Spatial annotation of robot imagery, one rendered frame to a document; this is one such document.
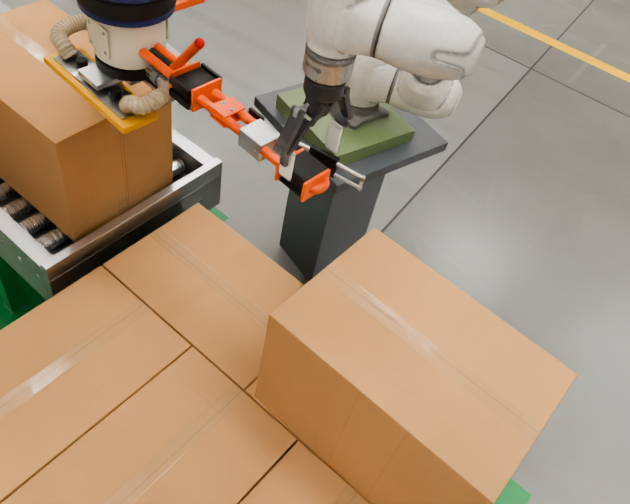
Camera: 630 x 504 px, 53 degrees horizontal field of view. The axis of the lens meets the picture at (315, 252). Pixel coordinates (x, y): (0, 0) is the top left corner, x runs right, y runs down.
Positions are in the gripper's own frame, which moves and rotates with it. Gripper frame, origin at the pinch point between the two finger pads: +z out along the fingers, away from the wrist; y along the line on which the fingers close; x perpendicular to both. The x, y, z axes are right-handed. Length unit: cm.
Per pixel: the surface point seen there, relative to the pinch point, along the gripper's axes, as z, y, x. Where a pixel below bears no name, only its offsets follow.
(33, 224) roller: 72, 27, -80
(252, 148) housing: 3.6, 4.3, -12.0
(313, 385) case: 44, 14, 24
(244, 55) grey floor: 126, -150, -174
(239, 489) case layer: 72, 34, 25
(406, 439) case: 35, 13, 48
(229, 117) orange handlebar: 1.9, 3.1, -20.9
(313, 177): 0.6, 2.7, 4.0
